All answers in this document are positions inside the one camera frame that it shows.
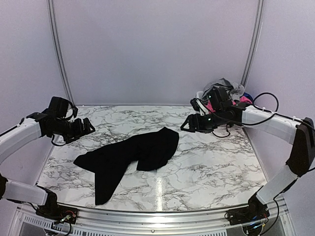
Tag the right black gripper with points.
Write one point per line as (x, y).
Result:
(198, 125)

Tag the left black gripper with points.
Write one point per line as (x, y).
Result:
(79, 130)

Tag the black t-shirt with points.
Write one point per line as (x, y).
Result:
(109, 163)

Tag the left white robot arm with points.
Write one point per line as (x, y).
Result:
(36, 126)

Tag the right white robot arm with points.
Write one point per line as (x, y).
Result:
(285, 146)

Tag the white plastic laundry basket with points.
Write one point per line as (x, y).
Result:
(204, 102)

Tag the grey garment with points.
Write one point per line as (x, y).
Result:
(233, 89)

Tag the pink garment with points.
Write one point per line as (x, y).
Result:
(242, 99)

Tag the blue garment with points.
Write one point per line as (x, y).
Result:
(248, 96)

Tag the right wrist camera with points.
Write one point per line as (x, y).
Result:
(219, 99)

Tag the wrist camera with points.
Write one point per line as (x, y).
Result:
(219, 99)
(59, 107)

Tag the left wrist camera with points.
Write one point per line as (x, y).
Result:
(59, 107)

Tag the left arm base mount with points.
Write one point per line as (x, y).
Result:
(58, 213)

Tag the aluminium front rail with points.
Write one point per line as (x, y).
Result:
(99, 222)

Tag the right aluminium frame post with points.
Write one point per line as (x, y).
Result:
(254, 41)

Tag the aluminium frame post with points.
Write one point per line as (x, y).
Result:
(58, 50)
(254, 41)

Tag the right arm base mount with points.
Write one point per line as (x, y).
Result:
(245, 215)

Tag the left aluminium frame post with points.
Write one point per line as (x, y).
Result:
(58, 50)

